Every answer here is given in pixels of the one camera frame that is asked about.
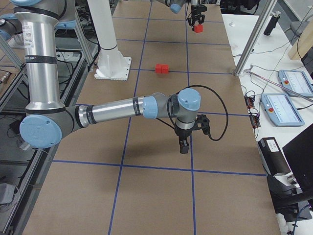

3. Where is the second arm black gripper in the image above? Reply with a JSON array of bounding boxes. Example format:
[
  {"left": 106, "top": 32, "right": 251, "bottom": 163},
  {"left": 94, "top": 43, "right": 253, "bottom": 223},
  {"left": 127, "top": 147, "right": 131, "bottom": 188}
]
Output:
[{"left": 175, "top": 126, "right": 193, "bottom": 154}]

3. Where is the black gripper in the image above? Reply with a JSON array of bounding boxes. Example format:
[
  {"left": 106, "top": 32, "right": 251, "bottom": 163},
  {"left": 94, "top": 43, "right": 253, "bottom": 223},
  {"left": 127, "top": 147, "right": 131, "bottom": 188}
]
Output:
[{"left": 187, "top": 4, "right": 207, "bottom": 26}]

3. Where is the red block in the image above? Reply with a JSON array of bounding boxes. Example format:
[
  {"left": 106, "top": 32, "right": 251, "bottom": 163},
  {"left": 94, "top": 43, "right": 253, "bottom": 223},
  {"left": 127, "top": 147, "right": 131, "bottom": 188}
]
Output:
[{"left": 193, "top": 24, "right": 203, "bottom": 33}]

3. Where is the red block moved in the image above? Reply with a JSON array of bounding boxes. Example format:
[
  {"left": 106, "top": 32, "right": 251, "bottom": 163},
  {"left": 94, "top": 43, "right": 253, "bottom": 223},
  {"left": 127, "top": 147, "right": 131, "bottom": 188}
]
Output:
[
  {"left": 161, "top": 64, "right": 169, "bottom": 74},
  {"left": 155, "top": 64, "right": 163, "bottom": 73}
]

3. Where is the second grey blue robot arm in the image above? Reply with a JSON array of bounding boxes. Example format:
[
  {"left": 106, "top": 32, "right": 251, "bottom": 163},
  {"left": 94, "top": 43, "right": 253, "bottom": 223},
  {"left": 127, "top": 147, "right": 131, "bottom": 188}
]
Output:
[{"left": 14, "top": 0, "right": 209, "bottom": 154}]

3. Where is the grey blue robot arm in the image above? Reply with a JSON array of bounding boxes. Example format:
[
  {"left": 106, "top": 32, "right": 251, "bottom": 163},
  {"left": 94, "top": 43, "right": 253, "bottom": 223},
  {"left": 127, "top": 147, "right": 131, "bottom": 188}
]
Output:
[{"left": 157, "top": 0, "right": 207, "bottom": 27}]

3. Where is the brown paper table mat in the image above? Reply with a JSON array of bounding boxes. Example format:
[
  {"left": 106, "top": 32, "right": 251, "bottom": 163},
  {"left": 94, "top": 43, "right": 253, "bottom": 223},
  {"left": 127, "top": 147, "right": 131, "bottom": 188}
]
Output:
[{"left": 23, "top": 1, "right": 280, "bottom": 235}]

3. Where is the small orange circuit board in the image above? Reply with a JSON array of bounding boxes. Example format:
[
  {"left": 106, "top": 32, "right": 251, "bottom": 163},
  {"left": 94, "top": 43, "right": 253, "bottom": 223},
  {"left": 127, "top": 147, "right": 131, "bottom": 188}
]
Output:
[{"left": 244, "top": 91, "right": 256, "bottom": 108}]

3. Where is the black label printer box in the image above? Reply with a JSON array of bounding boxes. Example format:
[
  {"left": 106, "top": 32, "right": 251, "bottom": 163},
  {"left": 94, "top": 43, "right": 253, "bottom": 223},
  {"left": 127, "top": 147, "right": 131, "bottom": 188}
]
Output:
[{"left": 257, "top": 137, "right": 291, "bottom": 176}]

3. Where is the grey office chair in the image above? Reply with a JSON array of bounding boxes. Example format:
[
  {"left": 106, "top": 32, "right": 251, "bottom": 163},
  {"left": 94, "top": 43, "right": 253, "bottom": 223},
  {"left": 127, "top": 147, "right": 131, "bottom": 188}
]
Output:
[{"left": 290, "top": 22, "right": 307, "bottom": 37}]

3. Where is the teach pendant near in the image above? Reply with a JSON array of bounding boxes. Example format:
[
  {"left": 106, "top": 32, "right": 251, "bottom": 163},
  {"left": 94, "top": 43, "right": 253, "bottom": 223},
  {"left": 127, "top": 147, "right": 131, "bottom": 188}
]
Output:
[{"left": 261, "top": 93, "right": 305, "bottom": 127}]

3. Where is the teach pendant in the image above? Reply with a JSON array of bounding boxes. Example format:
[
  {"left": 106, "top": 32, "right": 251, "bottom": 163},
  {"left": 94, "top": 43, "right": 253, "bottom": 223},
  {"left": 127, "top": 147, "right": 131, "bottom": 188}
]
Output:
[
  {"left": 261, "top": 93, "right": 305, "bottom": 127},
  {"left": 278, "top": 70, "right": 313, "bottom": 98}
]

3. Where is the wooden board right edge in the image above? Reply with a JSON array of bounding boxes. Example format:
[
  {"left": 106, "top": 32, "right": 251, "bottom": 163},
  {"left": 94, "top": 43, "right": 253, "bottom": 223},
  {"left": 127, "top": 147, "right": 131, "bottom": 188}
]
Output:
[{"left": 286, "top": 14, "right": 313, "bottom": 60}]

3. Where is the black monitor right edge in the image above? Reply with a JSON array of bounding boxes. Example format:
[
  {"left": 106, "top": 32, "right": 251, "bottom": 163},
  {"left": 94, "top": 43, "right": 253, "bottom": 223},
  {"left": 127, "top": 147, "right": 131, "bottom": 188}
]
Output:
[{"left": 283, "top": 124, "right": 313, "bottom": 190}]

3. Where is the teach pendant far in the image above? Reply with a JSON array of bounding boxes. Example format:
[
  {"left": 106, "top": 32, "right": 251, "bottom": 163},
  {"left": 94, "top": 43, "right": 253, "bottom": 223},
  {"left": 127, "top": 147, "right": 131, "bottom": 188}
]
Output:
[{"left": 278, "top": 70, "right": 313, "bottom": 98}]

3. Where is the aluminium frame post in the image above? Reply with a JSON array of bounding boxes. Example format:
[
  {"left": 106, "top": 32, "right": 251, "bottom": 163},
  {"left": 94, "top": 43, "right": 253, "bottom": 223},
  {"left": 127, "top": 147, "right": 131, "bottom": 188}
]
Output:
[{"left": 233, "top": 0, "right": 277, "bottom": 77}]

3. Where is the black cylinder handle tool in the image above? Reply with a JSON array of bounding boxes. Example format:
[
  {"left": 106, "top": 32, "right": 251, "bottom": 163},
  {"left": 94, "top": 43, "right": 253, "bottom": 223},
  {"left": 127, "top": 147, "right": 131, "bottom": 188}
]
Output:
[{"left": 263, "top": 11, "right": 281, "bottom": 36}]

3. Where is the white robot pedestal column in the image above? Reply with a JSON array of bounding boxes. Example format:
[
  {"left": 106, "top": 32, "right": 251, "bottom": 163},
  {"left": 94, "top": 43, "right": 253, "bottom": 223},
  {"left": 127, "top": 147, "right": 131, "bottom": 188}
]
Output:
[{"left": 87, "top": 0, "right": 123, "bottom": 74}]

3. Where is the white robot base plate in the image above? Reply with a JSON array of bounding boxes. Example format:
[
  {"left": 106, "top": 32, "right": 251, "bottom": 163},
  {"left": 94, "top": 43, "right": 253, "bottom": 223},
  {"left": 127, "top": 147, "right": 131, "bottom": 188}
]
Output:
[{"left": 94, "top": 55, "right": 132, "bottom": 81}]

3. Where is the aluminium frame rack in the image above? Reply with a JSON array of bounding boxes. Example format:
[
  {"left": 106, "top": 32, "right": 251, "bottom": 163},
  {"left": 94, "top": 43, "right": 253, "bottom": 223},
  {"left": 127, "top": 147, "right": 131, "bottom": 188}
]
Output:
[{"left": 0, "top": 0, "right": 93, "bottom": 235}]

